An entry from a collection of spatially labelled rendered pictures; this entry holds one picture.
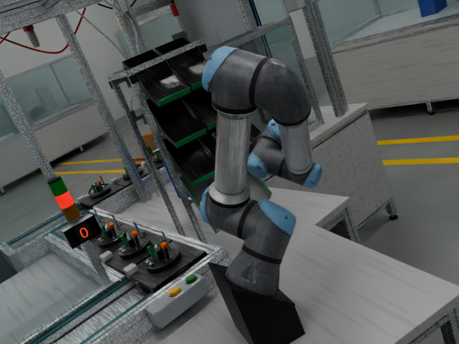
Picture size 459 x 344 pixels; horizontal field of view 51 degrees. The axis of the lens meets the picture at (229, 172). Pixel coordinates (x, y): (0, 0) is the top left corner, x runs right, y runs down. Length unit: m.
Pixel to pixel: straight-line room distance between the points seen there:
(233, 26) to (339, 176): 1.12
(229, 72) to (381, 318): 0.76
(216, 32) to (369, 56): 2.96
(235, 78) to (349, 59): 4.54
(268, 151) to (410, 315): 0.59
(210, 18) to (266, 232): 1.70
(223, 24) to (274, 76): 1.74
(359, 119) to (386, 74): 2.26
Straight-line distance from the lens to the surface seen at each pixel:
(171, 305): 1.63
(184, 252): 1.86
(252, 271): 1.32
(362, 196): 3.29
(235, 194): 1.31
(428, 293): 1.45
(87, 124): 11.21
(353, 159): 3.20
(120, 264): 2.03
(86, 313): 1.89
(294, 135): 1.20
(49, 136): 10.83
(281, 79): 1.08
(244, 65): 1.10
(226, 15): 2.82
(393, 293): 1.48
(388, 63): 5.41
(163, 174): 3.13
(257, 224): 1.31
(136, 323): 1.68
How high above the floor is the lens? 1.74
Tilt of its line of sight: 18 degrees down
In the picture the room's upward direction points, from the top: 22 degrees counter-clockwise
